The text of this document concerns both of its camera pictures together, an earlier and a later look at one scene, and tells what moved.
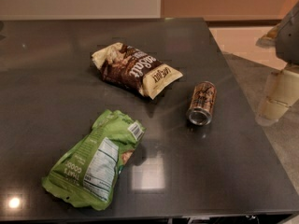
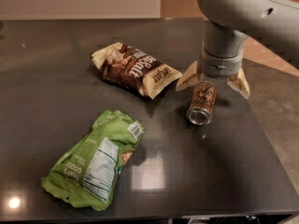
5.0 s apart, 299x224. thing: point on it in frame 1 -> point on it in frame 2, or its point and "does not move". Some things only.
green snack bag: (87, 171) does not move
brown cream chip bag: (124, 64) does not move
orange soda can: (202, 103) does not move
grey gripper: (288, 39) -> (219, 66)
